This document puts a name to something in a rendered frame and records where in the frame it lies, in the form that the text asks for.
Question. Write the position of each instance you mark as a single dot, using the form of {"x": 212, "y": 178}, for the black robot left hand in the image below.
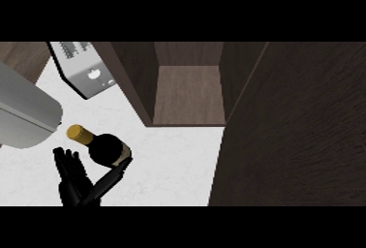
{"x": 76, "y": 190}

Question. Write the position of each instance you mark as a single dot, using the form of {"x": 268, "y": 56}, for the dark wine bottle gold cap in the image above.
{"x": 106, "y": 150}

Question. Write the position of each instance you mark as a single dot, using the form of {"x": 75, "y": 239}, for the brown wooden open cabinet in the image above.
{"x": 188, "y": 97}

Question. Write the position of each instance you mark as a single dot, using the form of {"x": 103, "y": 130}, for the dark brown cabinet door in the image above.
{"x": 296, "y": 129}

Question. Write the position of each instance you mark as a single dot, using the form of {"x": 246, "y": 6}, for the silver black-rimmed appliance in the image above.
{"x": 86, "y": 72}

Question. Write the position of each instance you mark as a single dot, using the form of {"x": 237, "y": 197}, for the brown wooden panel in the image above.
{"x": 22, "y": 56}

